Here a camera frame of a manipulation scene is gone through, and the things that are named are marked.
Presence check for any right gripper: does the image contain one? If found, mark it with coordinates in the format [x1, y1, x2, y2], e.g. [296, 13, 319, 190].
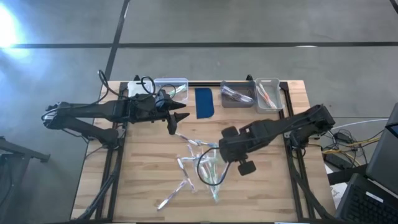
[218, 123, 273, 177]

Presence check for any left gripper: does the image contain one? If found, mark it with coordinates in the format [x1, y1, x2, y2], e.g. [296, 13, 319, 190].
[124, 92, 191, 136]

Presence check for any orange toothbrush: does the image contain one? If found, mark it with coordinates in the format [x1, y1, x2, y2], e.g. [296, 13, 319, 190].
[198, 161, 211, 187]
[262, 90, 278, 110]
[257, 83, 272, 106]

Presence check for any blue cloth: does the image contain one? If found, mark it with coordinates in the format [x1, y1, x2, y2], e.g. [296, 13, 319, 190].
[195, 87, 215, 119]

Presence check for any clear plastic bin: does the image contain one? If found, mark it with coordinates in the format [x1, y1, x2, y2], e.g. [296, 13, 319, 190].
[153, 77, 190, 105]

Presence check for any grey translucent plastic bin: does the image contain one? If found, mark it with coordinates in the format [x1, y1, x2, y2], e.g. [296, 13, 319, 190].
[220, 80, 257, 109]

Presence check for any white plastic bin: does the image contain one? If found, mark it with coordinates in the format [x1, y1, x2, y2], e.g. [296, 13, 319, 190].
[126, 79, 155, 99]

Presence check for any light grey plastic bin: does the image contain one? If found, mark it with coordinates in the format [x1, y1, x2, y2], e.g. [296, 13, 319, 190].
[255, 77, 285, 114]

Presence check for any dark grey laptop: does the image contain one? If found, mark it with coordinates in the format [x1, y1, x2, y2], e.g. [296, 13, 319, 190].
[334, 102, 398, 224]

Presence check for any black metal stand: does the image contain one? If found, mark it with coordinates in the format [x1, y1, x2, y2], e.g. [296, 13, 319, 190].
[0, 136, 50, 224]

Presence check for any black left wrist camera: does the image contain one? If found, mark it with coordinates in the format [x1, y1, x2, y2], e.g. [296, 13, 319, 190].
[154, 89, 172, 110]

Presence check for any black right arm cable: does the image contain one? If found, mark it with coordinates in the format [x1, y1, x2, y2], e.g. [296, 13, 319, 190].
[196, 147, 233, 187]

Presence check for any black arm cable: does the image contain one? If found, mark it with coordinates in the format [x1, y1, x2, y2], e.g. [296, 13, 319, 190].
[196, 147, 233, 187]
[97, 69, 157, 98]

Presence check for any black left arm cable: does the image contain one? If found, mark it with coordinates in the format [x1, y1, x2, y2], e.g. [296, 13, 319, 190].
[97, 69, 157, 98]

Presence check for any yellow floor cable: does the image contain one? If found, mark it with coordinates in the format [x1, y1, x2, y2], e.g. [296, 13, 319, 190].
[322, 136, 383, 156]

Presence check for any white cable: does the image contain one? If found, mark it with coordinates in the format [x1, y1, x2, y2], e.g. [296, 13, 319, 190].
[331, 118, 389, 130]

